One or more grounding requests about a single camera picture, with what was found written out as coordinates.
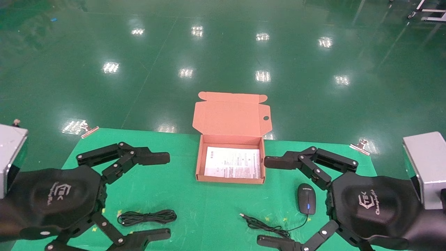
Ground white wheeled cart frame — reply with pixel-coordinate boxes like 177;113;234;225
407;0;446;22

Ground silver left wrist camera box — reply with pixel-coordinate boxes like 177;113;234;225
0;119;29;199

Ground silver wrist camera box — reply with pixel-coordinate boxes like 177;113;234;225
402;131;446;210
0;119;29;199

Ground white printed instruction sheet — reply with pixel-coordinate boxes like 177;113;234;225
204;146;262;180

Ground green table mat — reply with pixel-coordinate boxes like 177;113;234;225
10;128;409;251

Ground open brown cardboard box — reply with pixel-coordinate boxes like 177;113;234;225
192;91;272;185

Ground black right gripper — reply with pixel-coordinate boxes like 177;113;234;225
264;146;424;242

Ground metal table clamp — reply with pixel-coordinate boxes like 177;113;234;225
80;122;100;139
349;139;371;156

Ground black wired computer mouse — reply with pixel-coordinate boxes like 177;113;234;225
239;183;317;241

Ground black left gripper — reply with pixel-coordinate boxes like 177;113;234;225
0;142;171;251

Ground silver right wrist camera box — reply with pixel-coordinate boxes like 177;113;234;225
402;131;446;210

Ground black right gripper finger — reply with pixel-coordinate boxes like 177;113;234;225
257;219;374;251

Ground black data cable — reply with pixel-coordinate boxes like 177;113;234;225
117;209;177;227

